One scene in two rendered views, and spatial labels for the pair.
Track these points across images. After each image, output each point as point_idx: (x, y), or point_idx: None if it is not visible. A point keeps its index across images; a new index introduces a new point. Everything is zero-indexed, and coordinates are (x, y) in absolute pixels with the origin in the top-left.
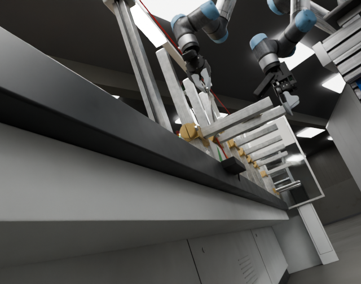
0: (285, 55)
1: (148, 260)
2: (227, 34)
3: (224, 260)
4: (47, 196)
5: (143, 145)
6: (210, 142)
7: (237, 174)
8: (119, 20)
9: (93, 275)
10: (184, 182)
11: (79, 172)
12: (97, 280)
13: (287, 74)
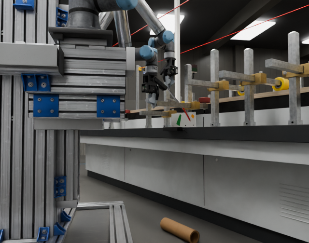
0: (147, 60)
1: (177, 154)
2: (164, 38)
3: (245, 173)
4: (126, 144)
5: (131, 136)
6: (173, 115)
7: (188, 129)
8: None
9: (161, 152)
10: (150, 139)
11: (129, 141)
12: (161, 153)
13: (143, 85)
